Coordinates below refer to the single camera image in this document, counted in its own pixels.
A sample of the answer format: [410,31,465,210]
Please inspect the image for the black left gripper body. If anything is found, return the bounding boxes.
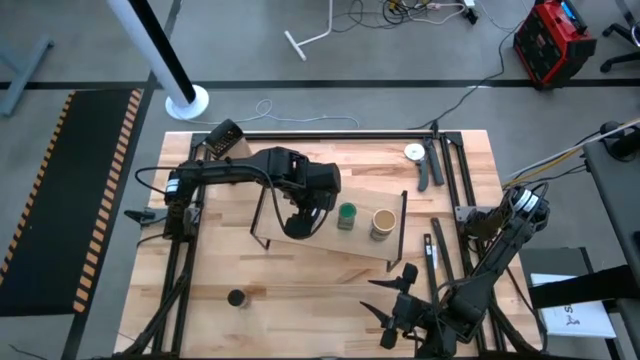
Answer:
[299,162,343,214]

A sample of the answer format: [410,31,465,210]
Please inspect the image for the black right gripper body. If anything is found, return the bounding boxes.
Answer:
[392,288,442,337]

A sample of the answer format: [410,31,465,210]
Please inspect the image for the wooden shelf with black legs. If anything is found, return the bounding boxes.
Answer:
[248,185,409,274]

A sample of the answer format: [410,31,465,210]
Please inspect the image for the black-lid spice jar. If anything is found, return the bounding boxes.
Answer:
[226,288,250,310]

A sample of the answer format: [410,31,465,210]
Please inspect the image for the green-lid spice jar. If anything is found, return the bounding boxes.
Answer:
[336,201,358,232]

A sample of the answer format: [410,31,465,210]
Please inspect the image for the black slotted turner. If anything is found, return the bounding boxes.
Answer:
[422,232,440,306]

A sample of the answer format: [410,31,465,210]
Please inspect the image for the tan cardboard spice canister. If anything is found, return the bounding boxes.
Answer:
[369,208,399,243]

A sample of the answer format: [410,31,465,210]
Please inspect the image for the white T-shaped stand foot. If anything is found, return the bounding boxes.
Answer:
[283,0,335,63]

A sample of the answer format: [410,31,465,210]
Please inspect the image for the black clamp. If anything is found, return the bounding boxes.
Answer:
[123,208,157,225]

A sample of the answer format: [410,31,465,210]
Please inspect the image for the white paper sheet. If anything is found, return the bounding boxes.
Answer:
[529,273,618,340]

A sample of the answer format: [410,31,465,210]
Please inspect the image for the black flat bar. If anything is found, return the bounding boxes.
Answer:
[528,264,640,310]

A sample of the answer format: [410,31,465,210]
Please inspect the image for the white pole with round base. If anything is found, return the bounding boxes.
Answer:
[106,0,211,122]

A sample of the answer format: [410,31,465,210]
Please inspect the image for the black orange-striped floor mat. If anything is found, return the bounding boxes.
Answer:
[0,88,146,317]

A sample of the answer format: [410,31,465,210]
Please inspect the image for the black round stand base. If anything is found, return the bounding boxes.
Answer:
[598,120,640,163]

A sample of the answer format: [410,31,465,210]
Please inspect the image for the red tool case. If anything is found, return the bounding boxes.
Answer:
[513,0,598,92]

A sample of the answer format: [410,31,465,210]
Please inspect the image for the grey table leg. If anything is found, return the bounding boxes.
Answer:
[0,33,55,118]

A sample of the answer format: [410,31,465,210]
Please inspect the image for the black office chair base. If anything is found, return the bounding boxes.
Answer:
[599,0,640,74]

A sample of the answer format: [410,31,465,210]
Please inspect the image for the black aluminium table frame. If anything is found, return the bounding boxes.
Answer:
[149,130,544,359]

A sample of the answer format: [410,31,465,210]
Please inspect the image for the thin white floor cable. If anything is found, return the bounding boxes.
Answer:
[182,98,361,129]

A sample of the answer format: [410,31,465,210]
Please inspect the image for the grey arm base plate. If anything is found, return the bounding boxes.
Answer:
[454,204,497,225]

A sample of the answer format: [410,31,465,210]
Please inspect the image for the black-handled pizza cutter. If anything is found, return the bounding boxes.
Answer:
[403,142,431,193]

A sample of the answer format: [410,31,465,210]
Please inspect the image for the tangled black floor cables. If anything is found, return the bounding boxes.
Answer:
[332,0,464,34]

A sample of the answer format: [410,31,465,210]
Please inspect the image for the long black floor cable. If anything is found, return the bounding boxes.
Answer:
[408,19,526,131]

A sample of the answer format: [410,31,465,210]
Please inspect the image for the beige cable bundle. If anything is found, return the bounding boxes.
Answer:
[502,117,640,189]

